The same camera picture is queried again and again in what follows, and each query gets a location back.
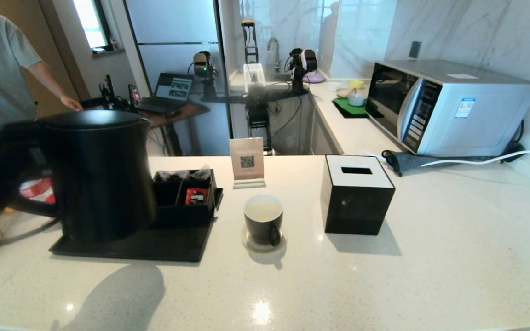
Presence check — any black electric kettle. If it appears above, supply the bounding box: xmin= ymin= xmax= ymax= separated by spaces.
xmin=3 ymin=110 xmax=157 ymax=244

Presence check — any black desk mounted device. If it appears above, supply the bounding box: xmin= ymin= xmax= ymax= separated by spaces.
xmin=81 ymin=75 xmax=147 ymax=113

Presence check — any black compartment organizer box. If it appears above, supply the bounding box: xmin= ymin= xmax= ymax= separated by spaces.
xmin=154 ymin=170 xmax=218 ymax=227

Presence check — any brown wooden desk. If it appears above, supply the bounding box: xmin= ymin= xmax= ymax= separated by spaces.
xmin=143 ymin=102 xmax=211 ymax=157

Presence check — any black laptop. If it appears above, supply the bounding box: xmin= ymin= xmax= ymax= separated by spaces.
xmin=138 ymin=72 xmax=194 ymax=114

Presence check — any black serving tray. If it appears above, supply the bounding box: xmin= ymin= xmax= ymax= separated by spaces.
xmin=49 ymin=188 xmax=224 ymax=263

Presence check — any red coffee sachet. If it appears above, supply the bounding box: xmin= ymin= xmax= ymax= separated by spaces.
xmin=185 ymin=188 xmax=209 ymax=205

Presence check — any black sensor head green light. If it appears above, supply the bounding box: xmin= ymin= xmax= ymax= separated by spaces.
xmin=193 ymin=51 xmax=217 ymax=99

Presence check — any silver refrigerator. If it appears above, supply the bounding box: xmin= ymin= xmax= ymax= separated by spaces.
xmin=125 ymin=0 xmax=231 ymax=157

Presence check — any QR code acrylic sign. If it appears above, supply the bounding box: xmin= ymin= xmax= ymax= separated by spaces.
xmin=229 ymin=137 xmax=266 ymax=190

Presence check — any black background robot stand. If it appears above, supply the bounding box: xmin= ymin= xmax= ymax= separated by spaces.
xmin=203 ymin=89 xmax=311 ymax=156

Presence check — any black mug white inside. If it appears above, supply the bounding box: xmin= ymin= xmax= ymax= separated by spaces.
xmin=243 ymin=194 xmax=284 ymax=246

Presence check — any white plastic rack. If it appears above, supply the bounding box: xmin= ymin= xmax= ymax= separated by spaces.
xmin=243 ymin=63 xmax=265 ymax=94

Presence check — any chrome sink faucet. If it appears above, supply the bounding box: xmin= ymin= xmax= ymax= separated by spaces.
xmin=267 ymin=38 xmax=281 ymax=73

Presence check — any green mat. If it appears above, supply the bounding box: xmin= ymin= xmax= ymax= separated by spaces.
xmin=334 ymin=97 xmax=378 ymax=116

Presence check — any black tissue box white top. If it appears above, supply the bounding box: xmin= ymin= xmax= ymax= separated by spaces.
xmin=320 ymin=155 xmax=396 ymax=236

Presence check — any silver microwave oven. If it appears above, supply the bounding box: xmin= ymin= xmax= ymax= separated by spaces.
xmin=366 ymin=59 xmax=530 ymax=158

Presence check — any window with dark frame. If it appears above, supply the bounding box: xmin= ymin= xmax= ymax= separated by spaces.
xmin=73 ymin=0 xmax=114 ymax=55

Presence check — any white power cable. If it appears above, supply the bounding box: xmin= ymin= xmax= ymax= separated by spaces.
xmin=344 ymin=142 xmax=530 ymax=168

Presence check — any black power cable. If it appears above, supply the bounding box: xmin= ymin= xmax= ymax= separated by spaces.
xmin=500 ymin=120 xmax=530 ymax=159

